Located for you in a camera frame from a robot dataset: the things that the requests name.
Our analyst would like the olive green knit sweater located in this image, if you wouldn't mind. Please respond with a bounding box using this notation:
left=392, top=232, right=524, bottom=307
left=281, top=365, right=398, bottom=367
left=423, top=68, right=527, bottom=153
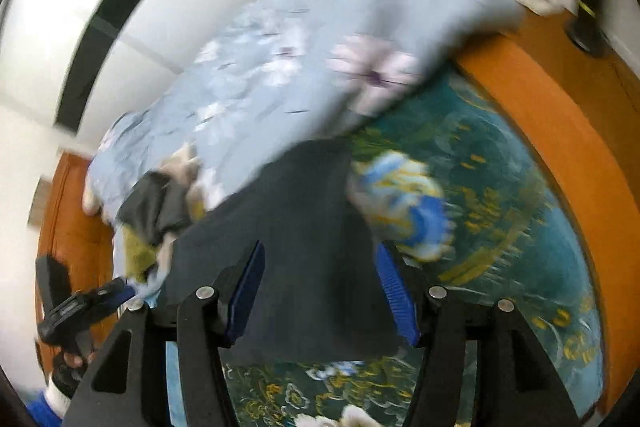
left=122, top=225, right=158, bottom=283

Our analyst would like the blue floral bed sheet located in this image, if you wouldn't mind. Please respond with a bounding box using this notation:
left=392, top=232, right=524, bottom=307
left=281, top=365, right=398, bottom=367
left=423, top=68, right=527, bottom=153
left=164, top=66, right=609, bottom=427

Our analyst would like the orange wooden bed frame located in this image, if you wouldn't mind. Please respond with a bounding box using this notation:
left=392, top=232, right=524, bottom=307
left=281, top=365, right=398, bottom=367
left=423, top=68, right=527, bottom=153
left=344, top=0, right=640, bottom=417

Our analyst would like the person's left hand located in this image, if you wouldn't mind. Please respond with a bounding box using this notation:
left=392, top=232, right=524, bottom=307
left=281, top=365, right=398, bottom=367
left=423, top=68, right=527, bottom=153
left=52, top=351, right=96, bottom=388

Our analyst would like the dark navy garment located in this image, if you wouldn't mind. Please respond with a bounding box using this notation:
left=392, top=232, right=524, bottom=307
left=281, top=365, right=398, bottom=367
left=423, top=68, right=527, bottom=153
left=158, top=139, right=401, bottom=365

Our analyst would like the beige garment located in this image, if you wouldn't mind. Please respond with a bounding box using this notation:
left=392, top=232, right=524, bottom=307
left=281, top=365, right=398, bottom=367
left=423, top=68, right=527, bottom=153
left=160, top=143, right=205, bottom=221

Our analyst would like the grey floral quilt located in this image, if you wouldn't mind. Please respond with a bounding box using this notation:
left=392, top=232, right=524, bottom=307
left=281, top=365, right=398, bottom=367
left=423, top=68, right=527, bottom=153
left=82, top=0, right=523, bottom=222

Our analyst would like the dark grey garment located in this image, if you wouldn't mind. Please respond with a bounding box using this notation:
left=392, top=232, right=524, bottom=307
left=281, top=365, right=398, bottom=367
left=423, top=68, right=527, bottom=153
left=117, top=171, right=192, bottom=246

